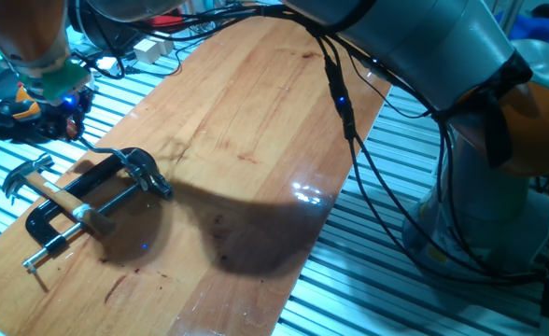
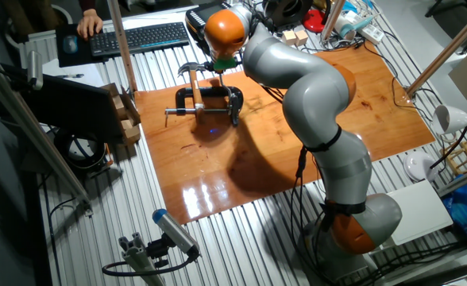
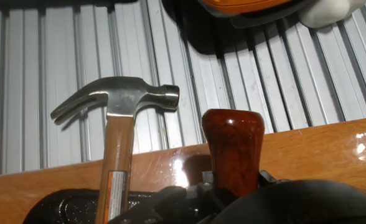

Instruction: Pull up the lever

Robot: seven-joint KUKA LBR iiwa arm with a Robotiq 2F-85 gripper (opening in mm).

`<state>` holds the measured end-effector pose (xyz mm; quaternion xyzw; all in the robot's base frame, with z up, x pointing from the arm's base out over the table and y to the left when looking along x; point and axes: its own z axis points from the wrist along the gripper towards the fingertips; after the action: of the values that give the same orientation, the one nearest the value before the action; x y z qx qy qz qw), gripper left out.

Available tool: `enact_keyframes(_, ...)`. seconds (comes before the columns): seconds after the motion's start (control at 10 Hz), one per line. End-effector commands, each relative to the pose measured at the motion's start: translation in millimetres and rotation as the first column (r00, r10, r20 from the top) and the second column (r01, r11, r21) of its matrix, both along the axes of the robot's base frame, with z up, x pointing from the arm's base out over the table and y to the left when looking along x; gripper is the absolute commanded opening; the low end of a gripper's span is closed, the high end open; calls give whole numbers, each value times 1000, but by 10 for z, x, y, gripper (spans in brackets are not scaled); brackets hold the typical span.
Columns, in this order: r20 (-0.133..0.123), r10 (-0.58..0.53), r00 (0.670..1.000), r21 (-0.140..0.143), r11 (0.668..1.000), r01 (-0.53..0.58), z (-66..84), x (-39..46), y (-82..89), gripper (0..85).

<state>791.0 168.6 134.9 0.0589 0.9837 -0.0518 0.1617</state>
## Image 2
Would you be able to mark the red round object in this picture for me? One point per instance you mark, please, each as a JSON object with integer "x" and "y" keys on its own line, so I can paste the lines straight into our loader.
{"x": 315, "y": 20}

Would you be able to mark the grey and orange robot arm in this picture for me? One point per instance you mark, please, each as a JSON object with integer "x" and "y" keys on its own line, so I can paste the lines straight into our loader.
{"x": 321, "y": 99}

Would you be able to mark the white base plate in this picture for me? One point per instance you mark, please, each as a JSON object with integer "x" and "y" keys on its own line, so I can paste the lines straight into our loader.
{"x": 420, "y": 210}

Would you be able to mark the small wooden rack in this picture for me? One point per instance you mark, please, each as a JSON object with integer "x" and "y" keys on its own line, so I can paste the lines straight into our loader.
{"x": 461, "y": 153}

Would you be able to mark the white desk lamp shade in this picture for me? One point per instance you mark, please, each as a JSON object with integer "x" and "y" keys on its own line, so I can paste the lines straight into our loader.
{"x": 450, "y": 118}

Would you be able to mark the black C-clamp with screw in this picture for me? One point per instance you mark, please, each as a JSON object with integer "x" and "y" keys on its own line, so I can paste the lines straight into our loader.
{"x": 186, "y": 92}

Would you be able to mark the silver cylindrical camera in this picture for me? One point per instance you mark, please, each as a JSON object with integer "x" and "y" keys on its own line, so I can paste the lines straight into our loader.
{"x": 35, "y": 69}

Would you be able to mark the green gripper mount flange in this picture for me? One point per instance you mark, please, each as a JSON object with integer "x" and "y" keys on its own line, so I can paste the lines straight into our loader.
{"x": 225, "y": 63}

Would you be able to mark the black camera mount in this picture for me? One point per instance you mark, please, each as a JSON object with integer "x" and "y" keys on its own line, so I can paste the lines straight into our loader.
{"x": 158, "y": 250}

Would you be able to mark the forearm in dark sleeve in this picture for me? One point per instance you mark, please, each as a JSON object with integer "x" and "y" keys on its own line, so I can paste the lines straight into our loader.
{"x": 88, "y": 5}

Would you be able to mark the silver camera with blue cap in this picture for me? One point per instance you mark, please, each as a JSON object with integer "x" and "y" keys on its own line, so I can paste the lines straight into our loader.
{"x": 174, "y": 230}

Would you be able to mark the short aluminium profile post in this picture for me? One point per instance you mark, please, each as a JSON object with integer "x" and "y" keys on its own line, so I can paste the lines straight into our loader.
{"x": 138, "y": 262}

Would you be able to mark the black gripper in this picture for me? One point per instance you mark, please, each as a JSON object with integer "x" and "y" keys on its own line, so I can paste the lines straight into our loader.
{"x": 220, "y": 75}

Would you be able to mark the black mouse pad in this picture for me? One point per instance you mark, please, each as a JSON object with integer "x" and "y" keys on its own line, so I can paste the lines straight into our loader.
{"x": 74, "y": 59}

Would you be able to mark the wooden block stack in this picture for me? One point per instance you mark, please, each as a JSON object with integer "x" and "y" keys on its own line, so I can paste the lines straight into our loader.
{"x": 128, "y": 119}

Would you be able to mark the person's bare hand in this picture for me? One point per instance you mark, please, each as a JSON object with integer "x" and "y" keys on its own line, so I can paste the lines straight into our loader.
{"x": 88, "y": 23}

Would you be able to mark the aluminium bar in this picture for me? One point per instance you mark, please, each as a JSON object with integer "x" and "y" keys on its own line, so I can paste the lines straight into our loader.
{"x": 464, "y": 178}

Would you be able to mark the white paper sheet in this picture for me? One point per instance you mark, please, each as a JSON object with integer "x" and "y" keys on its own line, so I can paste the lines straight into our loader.
{"x": 92, "y": 73}

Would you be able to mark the glossy brown wooden board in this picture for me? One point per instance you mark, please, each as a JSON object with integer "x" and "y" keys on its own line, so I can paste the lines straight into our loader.
{"x": 376, "y": 127}

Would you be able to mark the pale wooden cube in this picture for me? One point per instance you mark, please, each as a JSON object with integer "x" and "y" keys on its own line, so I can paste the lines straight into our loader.
{"x": 288, "y": 38}
{"x": 301, "y": 37}

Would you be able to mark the slanted wooden post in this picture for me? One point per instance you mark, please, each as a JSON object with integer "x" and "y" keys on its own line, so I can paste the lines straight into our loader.
{"x": 120, "y": 39}
{"x": 448, "y": 51}

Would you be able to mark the orange and black teach pendant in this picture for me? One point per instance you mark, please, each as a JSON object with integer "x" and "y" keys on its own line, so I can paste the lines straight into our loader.
{"x": 197, "y": 18}

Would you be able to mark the metal stand post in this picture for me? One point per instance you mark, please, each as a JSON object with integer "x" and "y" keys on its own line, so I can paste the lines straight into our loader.
{"x": 333, "y": 18}

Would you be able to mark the white round stand base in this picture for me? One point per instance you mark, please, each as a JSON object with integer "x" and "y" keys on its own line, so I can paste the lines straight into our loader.
{"x": 418, "y": 166}

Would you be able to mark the grey computer mouse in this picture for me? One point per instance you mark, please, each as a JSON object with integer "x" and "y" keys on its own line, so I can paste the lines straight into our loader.
{"x": 70, "y": 43}

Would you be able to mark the black flat panel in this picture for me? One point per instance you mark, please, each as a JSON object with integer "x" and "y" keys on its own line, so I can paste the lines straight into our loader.
{"x": 70, "y": 107}

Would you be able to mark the black round reel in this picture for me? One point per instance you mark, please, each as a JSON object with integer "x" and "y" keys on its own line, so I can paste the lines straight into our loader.
{"x": 74, "y": 163}

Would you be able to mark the black computer keyboard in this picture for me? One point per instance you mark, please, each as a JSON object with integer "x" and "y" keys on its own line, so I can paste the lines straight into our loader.
{"x": 138, "y": 37}

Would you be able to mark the long aluminium rail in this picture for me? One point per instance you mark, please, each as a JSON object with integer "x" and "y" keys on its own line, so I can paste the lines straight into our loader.
{"x": 39, "y": 135}

